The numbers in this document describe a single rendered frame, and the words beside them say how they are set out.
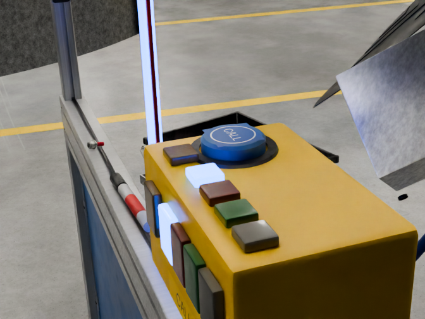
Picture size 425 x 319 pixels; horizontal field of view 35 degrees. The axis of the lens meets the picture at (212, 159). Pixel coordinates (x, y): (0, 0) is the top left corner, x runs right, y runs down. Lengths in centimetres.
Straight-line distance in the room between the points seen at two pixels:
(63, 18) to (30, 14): 134
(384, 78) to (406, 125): 6
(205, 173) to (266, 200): 4
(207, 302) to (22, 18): 221
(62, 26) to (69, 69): 8
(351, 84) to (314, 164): 37
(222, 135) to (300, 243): 12
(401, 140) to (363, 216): 39
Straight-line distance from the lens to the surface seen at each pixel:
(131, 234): 76
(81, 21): 265
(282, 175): 39
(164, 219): 39
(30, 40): 252
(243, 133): 42
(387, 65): 76
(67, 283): 226
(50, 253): 243
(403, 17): 93
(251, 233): 32
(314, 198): 37
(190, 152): 41
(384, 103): 75
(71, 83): 120
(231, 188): 36
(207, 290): 33
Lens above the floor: 124
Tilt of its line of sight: 24 degrees down
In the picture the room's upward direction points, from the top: 2 degrees counter-clockwise
